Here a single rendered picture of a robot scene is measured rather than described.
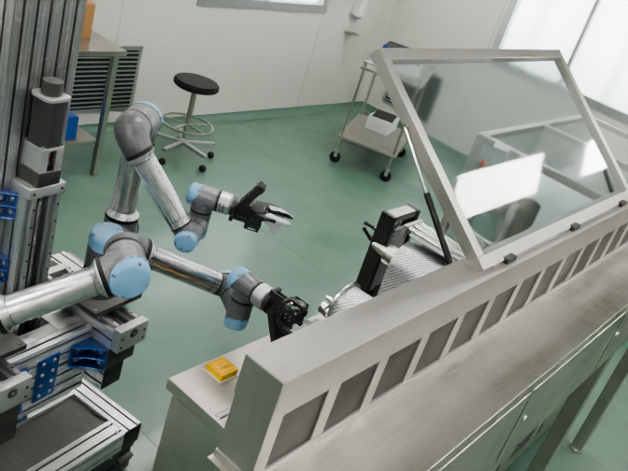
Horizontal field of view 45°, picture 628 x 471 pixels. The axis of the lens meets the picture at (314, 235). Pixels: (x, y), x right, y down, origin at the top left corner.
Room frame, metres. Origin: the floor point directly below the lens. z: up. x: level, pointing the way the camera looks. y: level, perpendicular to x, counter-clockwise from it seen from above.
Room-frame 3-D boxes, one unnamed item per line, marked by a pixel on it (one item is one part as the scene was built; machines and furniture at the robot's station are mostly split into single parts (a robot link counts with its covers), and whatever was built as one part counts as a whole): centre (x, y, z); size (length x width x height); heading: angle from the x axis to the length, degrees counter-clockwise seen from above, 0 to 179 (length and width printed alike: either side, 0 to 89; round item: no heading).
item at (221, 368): (1.87, 0.14, 0.91); 0.07 x 0.07 x 0.02; 58
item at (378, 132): (6.74, -0.25, 0.51); 0.91 x 0.58 x 1.02; 172
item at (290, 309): (1.92, 0.01, 1.15); 0.12 x 0.08 x 0.09; 58
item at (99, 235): (2.21, 0.66, 0.98); 0.13 x 0.12 x 0.14; 1
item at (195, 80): (5.41, 1.16, 0.31); 0.55 x 0.53 x 0.62; 148
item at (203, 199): (2.35, 0.40, 1.21); 0.11 x 0.08 x 0.09; 91
